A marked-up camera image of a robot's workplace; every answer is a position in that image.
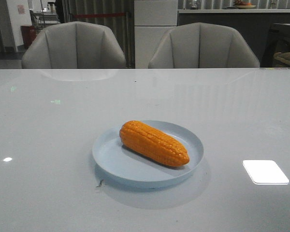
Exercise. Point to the red barrier belt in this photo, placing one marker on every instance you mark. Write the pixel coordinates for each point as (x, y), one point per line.
(98, 15)

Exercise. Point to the white cabinet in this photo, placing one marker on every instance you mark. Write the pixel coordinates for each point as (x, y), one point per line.
(152, 18)

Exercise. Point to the light blue round plate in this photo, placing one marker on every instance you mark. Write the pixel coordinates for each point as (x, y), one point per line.
(132, 169)

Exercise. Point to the pink wall sign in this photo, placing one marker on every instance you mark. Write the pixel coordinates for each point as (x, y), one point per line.
(21, 9)

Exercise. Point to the red trash bin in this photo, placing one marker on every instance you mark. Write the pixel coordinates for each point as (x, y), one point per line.
(28, 34)

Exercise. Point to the grey counter with white top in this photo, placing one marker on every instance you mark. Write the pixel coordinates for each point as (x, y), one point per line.
(255, 25)

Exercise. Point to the grey upholstered chair right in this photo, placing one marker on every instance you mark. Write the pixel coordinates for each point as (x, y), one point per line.
(203, 45)

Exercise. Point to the fruit bowl on counter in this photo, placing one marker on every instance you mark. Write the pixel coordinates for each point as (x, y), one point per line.
(241, 4)

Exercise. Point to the orange plastic corn cob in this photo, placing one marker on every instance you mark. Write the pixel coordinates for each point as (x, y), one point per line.
(153, 144)

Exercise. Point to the person in dark clothes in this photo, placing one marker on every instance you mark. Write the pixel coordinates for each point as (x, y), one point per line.
(59, 10)

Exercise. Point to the grey upholstered chair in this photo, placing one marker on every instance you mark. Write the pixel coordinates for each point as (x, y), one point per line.
(74, 45)
(203, 45)

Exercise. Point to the beige cushion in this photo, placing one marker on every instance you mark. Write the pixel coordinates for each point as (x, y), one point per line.
(283, 58)

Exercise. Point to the grey upholstered chair left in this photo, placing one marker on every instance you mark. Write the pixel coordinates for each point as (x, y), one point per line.
(74, 45)

